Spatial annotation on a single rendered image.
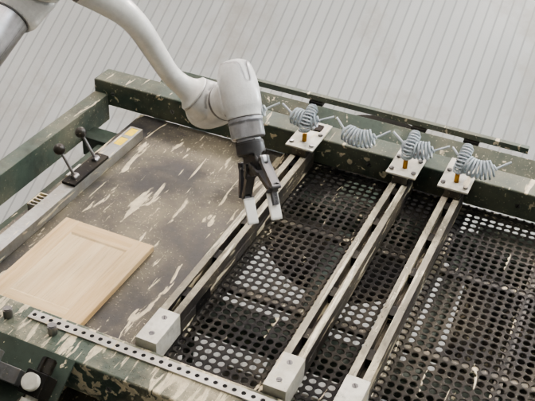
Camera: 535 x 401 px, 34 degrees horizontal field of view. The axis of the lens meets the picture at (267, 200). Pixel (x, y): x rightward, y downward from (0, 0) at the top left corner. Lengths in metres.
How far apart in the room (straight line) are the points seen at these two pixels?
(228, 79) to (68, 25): 4.07
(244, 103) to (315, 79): 3.50
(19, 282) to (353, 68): 3.60
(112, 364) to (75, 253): 0.51
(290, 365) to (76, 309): 0.62
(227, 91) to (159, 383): 0.74
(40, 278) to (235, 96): 0.79
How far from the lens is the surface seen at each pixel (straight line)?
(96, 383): 2.29
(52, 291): 2.54
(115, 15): 2.18
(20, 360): 2.34
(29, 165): 3.09
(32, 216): 2.79
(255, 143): 2.24
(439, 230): 2.73
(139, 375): 2.23
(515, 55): 5.88
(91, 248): 2.67
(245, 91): 2.24
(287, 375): 2.20
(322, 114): 3.62
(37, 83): 6.10
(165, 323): 2.32
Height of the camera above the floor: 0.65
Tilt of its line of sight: 18 degrees up
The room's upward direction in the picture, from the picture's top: 23 degrees clockwise
